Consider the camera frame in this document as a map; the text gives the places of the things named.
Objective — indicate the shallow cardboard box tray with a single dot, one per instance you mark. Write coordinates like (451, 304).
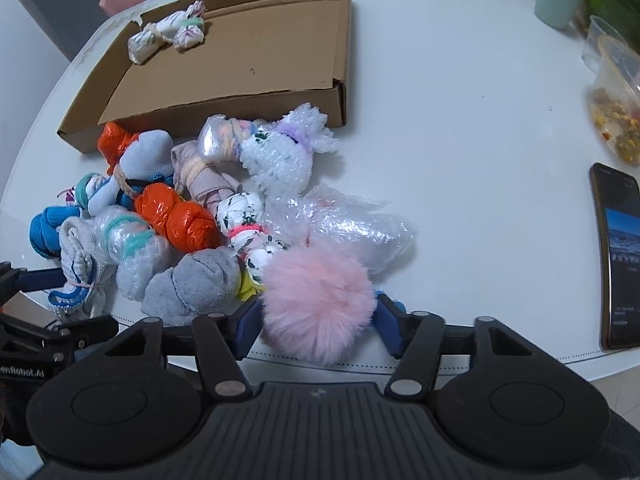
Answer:
(259, 59)

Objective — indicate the grey knit sock blue trim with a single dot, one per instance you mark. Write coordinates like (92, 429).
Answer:
(87, 271)

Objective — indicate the white green-striped sock roll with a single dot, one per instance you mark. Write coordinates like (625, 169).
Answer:
(142, 45)

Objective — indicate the black-spotted white bundle pink band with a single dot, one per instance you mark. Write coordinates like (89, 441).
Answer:
(241, 220)

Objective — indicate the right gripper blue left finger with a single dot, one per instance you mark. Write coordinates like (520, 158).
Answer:
(243, 328)

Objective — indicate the black smartphone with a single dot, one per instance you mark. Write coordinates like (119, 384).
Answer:
(616, 199)

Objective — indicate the pink fluffy pompom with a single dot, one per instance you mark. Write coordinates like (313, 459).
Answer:
(317, 303)

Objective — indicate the dark blue sock roll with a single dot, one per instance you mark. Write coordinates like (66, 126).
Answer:
(43, 230)

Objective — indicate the mauve cloth roll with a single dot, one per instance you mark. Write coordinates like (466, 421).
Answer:
(198, 180)

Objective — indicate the clear bubble wrap bag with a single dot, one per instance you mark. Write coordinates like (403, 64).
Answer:
(348, 223)

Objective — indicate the orange plastic bundle front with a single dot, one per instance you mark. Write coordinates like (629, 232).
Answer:
(187, 225)

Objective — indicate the white patterned bundle green band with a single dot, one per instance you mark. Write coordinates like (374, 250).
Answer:
(190, 27)

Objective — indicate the plastic container with snacks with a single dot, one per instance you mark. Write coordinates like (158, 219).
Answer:
(614, 99)

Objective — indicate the bubble wrap bundle teal band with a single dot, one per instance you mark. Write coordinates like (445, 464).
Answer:
(131, 244)

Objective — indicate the bubble wrap bundle purple band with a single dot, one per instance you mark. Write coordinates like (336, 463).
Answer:
(279, 156)

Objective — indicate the silver shiny wrapped bundle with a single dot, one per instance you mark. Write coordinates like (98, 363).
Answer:
(221, 137)

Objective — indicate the white teal-banded small bundle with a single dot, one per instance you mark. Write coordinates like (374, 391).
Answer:
(80, 194)

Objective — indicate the orange plastic bundle near box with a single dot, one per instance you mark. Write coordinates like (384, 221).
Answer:
(113, 142)

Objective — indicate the grey sock roll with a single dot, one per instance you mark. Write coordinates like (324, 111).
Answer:
(200, 283)

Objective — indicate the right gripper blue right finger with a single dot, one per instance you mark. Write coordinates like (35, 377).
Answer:
(393, 324)

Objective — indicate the blue and white sock roll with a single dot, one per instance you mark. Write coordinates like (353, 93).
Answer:
(146, 160)

